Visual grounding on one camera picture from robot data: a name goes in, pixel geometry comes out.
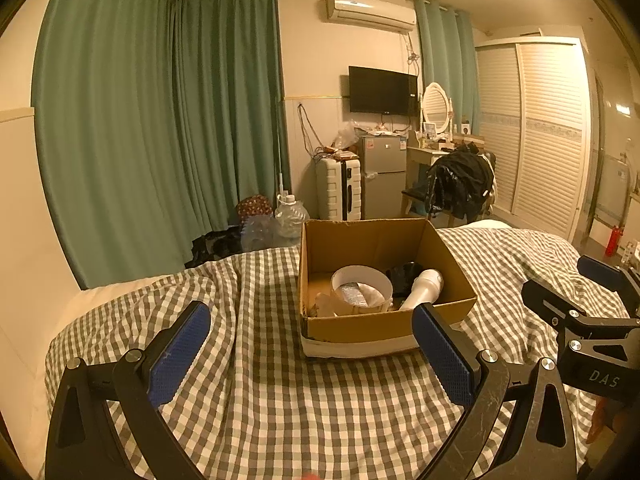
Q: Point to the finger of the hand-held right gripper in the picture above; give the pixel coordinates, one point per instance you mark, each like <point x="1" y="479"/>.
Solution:
<point x="545" y="300"/>
<point x="605" y="272"/>

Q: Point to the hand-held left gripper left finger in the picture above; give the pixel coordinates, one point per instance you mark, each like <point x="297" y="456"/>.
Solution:
<point x="180" y="355"/>

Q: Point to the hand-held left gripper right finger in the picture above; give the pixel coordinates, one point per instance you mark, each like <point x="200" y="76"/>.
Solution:
<point x="442" y="355"/>

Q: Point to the white cylindrical bottle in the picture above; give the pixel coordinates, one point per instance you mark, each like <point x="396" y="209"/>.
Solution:
<point x="425" y="285"/>

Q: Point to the black round case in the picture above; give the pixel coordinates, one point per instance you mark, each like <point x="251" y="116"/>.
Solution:
<point x="400" y="280"/>

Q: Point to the brown cardboard box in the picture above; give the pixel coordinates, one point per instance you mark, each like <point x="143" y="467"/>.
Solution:
<point x="350" y="330"/>

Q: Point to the red fire extinguisher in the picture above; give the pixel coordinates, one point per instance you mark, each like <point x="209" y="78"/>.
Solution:
<point x="614" y="242"/>

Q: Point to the grey checkered blanket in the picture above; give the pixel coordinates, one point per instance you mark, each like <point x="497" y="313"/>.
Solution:
<point x="275" y="385"/>

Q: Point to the glass door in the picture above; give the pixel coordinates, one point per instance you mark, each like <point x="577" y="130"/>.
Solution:
<point x="615" y="170"/>

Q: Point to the black bag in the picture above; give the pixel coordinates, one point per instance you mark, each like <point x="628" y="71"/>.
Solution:
<point x="215" y="247"/>

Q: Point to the crumpled clear plastic bottle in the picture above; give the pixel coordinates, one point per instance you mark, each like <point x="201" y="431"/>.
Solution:
<point x="257" y="235"/>

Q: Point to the black jacket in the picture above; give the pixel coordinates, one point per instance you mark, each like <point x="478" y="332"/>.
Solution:
<point x="460" y="180"/>

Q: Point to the white louvered wardrobe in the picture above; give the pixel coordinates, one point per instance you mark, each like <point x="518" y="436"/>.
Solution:
<point x="535" y="135"/>

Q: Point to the wooden chair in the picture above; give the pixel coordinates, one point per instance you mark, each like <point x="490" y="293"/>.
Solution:
<point x="412" y="196"/>

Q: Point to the brown patterned bag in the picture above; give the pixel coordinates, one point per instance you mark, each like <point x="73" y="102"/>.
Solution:
<point x="252" y="207"/>

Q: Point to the large clear water bottle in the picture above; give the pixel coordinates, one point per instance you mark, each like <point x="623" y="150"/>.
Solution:
<point x="290" y="220"/>

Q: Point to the grey small fridge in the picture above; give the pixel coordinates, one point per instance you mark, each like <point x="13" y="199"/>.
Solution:
<point x="384" y="180"/>

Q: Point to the white dressing table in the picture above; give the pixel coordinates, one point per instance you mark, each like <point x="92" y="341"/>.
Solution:
<point x="417" y="155"/>

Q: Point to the white ribbed suitcase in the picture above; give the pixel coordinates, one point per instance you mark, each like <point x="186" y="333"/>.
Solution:
<point x="335" y="190"/>

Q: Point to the thin white pole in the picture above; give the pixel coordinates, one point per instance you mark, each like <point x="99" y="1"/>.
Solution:
<point x="281" y="160"/>

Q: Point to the oval white vanity mirror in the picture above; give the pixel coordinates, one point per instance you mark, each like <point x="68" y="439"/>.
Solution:
<point x="435" y="105"/>

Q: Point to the clear plastic bag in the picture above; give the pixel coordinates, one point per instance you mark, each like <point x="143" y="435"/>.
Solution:
<point x="350" y="132"/>

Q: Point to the green curtain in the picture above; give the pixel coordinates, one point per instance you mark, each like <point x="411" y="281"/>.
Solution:
<point x="100" y="110"/>
<point x="225" y="110"/>
<point x="445" y="45"/>

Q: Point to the white air conditioner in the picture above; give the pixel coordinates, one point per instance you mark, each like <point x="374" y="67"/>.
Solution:
<point x="370" y="10"/>

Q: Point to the black wall television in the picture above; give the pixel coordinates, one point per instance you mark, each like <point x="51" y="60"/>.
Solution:
<point x="382" y="90"/>

